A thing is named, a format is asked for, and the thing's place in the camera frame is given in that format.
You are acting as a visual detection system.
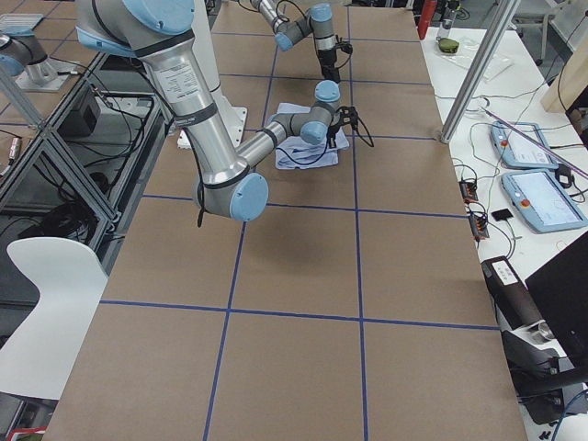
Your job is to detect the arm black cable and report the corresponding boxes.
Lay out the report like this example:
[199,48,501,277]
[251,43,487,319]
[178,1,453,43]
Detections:
[275,107,376,166]

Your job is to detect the white chair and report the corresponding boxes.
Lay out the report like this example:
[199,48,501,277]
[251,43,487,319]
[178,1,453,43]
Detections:
[1,237,107,401]

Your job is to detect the black phone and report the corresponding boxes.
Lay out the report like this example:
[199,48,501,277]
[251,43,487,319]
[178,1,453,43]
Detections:
[491,209,514,221]

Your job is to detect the upper teach pendant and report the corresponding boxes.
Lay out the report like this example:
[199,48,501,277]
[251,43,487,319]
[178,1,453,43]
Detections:
[490,121,558,170]

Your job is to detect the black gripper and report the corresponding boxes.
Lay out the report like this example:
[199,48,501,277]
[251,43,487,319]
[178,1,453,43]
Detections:
[316,47,341,84]
[325,121,340,147]

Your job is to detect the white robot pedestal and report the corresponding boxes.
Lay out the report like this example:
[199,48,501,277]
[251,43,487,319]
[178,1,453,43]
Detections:
[175,0,249,152]

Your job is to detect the lower teach pendant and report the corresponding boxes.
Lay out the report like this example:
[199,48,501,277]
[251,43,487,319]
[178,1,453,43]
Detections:
[501,169,587,233]

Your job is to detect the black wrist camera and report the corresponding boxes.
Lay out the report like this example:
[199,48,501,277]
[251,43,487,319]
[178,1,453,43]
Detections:
[335,106,359,133]
[334,36,353,57]

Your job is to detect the aluminium frame post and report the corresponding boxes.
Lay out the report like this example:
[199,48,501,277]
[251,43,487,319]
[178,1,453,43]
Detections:
[440,0,520,144]

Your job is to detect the black labelled box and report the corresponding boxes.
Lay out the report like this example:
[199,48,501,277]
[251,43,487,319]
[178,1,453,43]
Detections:
[481,256,544,330]

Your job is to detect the green pouch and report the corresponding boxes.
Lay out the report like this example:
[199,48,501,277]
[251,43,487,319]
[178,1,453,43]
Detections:
[436,38,460,54]

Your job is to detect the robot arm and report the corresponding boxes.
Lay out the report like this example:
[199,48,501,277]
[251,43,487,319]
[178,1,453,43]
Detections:
[250,0,342,83]
[76,1,341,221]

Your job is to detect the red cylinder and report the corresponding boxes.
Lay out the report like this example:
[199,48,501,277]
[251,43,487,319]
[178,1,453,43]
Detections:
[417,0,437,40]

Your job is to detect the teach pendant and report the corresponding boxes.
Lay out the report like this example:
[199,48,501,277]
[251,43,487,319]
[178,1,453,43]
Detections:
[501,169,587,233]
[490,121,558,170]

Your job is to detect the black monitor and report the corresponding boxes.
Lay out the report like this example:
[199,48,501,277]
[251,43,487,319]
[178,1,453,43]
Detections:
[526,234,587,366]

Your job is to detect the metal grabber stick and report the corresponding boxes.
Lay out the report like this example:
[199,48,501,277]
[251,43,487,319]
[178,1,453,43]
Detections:
[482,108,588,179]

